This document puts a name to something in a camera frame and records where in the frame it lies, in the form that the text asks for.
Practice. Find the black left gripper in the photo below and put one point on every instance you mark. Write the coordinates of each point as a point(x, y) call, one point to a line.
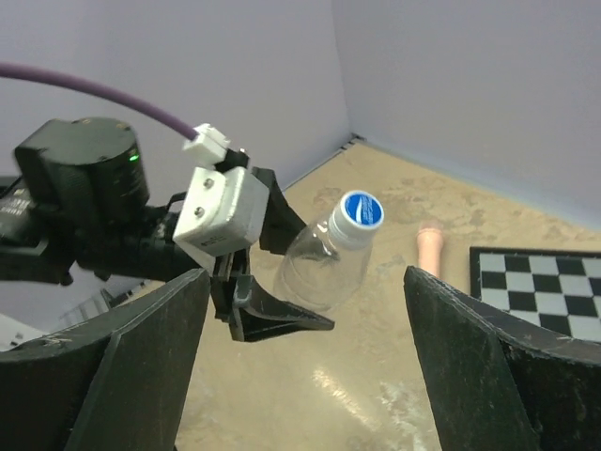
point(252, 313)

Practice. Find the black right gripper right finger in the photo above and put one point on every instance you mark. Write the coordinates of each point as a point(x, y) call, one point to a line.
point(496, 382)

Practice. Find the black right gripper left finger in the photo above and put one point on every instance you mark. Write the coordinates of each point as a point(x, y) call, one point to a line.
point(115, 382)

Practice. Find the clear plastic bottle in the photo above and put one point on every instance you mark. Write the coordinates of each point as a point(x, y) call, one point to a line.
point(321, 268)

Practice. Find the blue white bottle cap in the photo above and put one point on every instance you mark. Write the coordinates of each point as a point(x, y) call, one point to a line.
point(355, 219)

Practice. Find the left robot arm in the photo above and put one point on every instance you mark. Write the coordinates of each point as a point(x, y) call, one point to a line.
point(82, 199)

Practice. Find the black white checkerboard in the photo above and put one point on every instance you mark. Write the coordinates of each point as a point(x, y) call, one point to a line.
point(558, 290)

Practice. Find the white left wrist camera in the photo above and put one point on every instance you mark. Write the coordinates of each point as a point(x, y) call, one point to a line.
point(225, 204)

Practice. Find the pink cylindrical handle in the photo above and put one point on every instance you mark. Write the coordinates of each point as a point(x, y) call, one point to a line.
point(430, 242)

